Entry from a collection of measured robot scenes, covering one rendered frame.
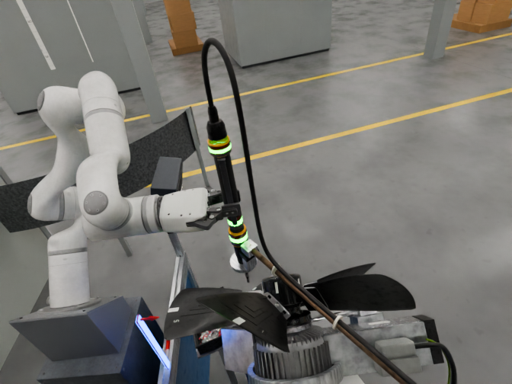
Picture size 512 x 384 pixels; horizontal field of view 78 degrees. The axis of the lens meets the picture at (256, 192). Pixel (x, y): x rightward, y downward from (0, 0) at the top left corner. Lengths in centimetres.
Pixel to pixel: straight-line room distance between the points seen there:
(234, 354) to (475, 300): 188
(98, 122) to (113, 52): 587
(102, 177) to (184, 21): 811
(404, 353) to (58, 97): 115
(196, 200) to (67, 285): 68
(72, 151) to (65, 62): 575
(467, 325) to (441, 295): 23
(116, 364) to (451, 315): 200
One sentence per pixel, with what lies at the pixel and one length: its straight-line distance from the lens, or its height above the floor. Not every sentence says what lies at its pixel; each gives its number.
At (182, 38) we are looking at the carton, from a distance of 876.
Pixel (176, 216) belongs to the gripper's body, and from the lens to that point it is 67.
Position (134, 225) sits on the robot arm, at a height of 159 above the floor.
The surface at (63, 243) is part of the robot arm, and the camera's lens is 126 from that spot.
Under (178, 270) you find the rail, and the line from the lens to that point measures 159.
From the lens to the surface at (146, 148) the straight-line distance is 264.
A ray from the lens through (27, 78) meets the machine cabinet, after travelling 707.
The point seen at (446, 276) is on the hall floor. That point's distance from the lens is 272.
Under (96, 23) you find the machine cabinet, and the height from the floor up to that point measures 123.
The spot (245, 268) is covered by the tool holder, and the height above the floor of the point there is 139.
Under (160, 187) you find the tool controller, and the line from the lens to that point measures 143.
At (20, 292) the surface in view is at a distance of 303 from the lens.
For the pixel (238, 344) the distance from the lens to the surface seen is 114.
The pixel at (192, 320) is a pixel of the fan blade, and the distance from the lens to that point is 100.
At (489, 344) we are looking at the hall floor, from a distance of 252.
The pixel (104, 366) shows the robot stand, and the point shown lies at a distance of 137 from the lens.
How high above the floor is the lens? 203
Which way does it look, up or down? 38 degrees down
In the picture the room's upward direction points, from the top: 8 degrees counter-clockwise
